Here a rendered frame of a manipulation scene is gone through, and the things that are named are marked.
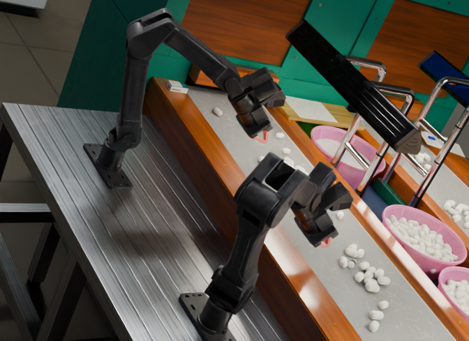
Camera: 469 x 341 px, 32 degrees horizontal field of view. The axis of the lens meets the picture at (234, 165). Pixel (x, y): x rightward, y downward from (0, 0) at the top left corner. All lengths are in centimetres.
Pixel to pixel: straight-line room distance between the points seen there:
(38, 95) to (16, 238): 112
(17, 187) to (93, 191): 118
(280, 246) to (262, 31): 91
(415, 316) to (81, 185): 89
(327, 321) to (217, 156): 65
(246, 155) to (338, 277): 53
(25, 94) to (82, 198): 191
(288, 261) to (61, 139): 72
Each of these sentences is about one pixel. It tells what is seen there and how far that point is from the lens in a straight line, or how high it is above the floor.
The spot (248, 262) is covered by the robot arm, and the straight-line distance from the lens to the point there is 166.
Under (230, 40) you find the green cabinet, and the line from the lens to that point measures 266.
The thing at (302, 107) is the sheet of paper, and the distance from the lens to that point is 282.
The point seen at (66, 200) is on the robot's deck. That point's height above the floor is 67.
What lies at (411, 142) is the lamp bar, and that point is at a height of 108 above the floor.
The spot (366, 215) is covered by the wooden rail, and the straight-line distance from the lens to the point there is 235.
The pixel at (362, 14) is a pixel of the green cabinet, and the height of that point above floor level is 112.
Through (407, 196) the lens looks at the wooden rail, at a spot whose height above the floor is 73.
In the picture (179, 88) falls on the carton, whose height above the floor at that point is 78.
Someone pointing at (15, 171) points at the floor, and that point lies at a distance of 333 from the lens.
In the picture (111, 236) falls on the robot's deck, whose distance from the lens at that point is 196.
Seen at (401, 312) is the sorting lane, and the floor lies 74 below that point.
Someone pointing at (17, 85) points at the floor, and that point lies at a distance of 397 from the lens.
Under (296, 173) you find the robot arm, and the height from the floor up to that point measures 111.
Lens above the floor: 177
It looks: 26 degrees down
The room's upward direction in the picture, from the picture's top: 25 degrees clockwise
